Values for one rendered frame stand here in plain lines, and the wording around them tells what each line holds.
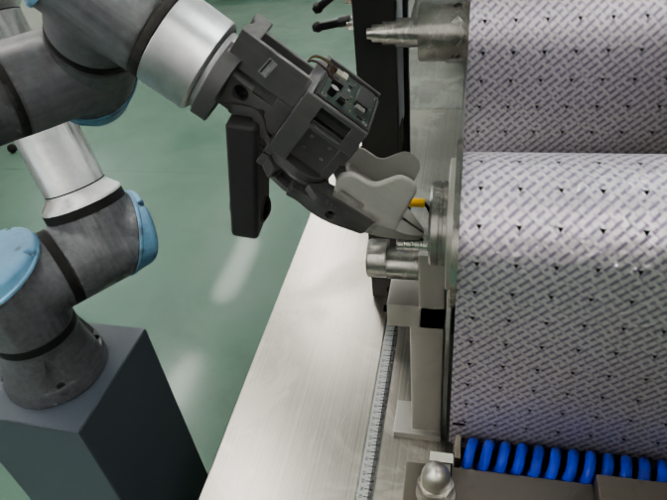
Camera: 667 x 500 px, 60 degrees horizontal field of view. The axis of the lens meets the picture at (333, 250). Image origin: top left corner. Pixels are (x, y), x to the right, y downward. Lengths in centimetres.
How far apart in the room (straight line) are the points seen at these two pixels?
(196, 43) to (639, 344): 41
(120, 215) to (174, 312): 155
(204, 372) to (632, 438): 169
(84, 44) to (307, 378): 55
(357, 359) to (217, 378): 128
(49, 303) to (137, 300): 167
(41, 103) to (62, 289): 39
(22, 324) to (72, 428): 16
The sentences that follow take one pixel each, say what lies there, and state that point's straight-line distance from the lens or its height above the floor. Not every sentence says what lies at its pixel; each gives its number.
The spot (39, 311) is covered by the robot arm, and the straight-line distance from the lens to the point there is 87.
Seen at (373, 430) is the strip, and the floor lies 90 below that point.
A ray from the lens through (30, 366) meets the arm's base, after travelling 92.
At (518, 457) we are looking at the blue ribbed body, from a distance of 61.
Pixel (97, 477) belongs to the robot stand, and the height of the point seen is 78.
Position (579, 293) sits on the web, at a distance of 49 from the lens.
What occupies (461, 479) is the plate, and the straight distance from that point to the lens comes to 61.
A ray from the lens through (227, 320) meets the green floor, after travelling 229.
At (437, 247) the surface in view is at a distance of 49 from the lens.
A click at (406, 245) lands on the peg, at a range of 50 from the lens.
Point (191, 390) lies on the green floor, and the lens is 210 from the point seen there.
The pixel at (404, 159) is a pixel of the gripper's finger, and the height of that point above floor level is 132.
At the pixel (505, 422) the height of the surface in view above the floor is 106.
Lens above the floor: 155
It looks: 38 degrees down
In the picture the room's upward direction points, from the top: 7 degrees counter-clockwise
